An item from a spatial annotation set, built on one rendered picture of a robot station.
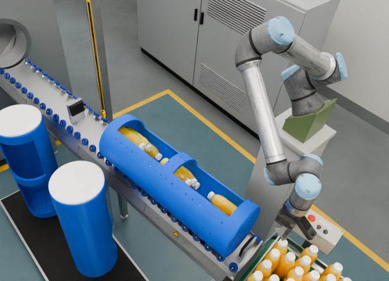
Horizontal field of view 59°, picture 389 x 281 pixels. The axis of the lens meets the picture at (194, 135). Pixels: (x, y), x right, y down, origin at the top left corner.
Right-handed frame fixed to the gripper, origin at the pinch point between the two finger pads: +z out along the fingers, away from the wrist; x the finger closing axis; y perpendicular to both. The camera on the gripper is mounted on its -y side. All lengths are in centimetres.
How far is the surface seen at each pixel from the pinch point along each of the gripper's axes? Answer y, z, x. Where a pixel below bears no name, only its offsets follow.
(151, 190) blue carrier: 62, 4, 23
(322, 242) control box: -13.6, 9.0, -14.8
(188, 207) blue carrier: 40.5, -1.7, 21.0
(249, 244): 11.6, 10.2, 9.6
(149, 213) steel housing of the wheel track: 65, 29, 22
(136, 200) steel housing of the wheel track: 76, 28, 22
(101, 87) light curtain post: 159, 19, -21
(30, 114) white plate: 159, 12, 32
